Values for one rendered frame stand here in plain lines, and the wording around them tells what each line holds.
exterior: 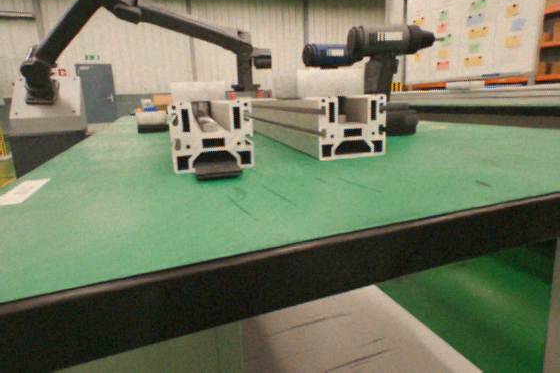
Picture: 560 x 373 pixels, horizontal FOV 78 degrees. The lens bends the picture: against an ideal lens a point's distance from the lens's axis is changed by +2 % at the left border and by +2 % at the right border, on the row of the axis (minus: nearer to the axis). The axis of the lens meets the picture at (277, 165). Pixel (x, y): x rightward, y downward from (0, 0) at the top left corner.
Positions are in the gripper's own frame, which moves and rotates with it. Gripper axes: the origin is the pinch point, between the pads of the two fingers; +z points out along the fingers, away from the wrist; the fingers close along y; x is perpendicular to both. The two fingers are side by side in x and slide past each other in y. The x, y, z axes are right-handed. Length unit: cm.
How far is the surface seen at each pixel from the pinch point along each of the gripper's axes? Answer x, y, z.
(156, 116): -20.8, -30.5, 0.1
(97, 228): -102, -29, 4
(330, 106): -84, -3, -3
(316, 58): -43.0, 11.0, -13.4
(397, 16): 638, 489, -180
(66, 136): 7, -63, 7
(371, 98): -85, 2, -4
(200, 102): -51, -19, -4
